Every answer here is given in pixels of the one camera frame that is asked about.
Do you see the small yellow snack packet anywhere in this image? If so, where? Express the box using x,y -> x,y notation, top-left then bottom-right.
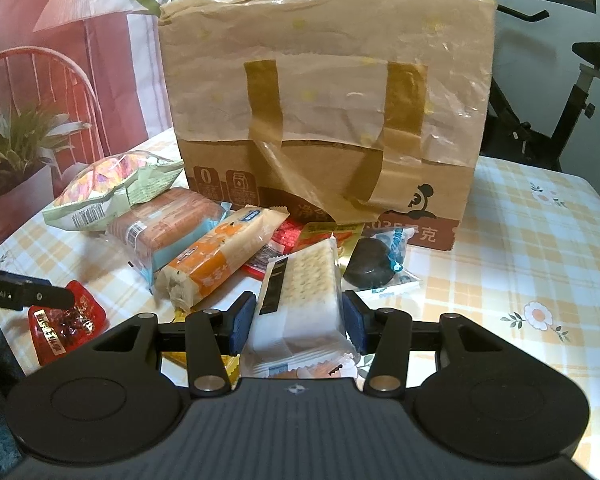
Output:
158,307 -> 242,398

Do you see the small red snack packet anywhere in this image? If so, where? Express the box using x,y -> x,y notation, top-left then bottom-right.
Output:
28,281 -> 108,366

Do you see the white cracker pack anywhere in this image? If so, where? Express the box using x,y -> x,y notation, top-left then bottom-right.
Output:
240,236 -> 360,379

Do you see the orange-labelled bread pack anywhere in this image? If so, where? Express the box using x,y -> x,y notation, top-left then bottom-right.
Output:
156,206 -> 289,313

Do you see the dark bun blue wrapper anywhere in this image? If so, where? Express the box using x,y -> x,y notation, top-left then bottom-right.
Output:
342,226 -> 419,294

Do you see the red flat snack packet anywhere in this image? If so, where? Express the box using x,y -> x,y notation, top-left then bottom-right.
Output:
242,218 -> 303,281

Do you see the brown sliced bread pack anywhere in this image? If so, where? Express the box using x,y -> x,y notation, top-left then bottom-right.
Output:
106,188 -> 230,287

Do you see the green veggie chips bag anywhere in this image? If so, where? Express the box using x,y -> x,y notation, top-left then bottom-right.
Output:
42,150 -> 184,232

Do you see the potted green plant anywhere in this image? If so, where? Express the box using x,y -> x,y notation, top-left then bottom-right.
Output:
0,106 -> 91,244

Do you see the checkered tablecloth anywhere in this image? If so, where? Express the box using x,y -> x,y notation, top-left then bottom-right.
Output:
0,157 -> 600,479

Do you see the black exercise bike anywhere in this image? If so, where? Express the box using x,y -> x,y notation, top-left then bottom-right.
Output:
481,4 -> 600,184

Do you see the brown cardboard box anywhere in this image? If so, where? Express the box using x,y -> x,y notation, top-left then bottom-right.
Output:
158,0 -> 496,250

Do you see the red wire chair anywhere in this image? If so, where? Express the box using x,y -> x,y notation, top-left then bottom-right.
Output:
0,46 -> 110,169

